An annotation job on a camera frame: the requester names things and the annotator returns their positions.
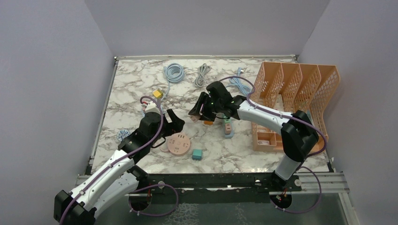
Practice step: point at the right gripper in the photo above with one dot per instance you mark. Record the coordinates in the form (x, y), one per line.
(196, 110)

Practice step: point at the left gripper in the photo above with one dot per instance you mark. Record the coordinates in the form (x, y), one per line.
(175, 126)

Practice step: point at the pink plug adapter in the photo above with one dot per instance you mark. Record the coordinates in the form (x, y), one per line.
(228, 129)
(195, 118)

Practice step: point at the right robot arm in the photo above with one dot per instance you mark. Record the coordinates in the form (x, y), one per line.
(298, 134)

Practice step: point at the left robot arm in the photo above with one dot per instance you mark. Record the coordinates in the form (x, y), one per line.
(108, 174)

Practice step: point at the teal plug adapter front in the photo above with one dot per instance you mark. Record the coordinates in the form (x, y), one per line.
(197, 154)

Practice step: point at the yellow plug adapter rear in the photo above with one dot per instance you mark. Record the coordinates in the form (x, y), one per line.
(158, 93)

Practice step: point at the orange power strip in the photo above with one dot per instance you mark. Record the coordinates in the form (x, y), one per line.
(208, 123)

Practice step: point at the pink round power strip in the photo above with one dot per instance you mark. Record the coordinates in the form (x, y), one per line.
(178, 144)

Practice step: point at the blue long power strip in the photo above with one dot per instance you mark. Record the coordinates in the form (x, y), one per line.
(231, 135)

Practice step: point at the blue patterned round tin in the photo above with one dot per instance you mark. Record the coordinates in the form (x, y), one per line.
(122, 134)

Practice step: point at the orange plastic file rack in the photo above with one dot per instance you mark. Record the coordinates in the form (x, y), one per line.
(293, 86)

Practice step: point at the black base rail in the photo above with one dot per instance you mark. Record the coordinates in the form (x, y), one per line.
(206, 187)

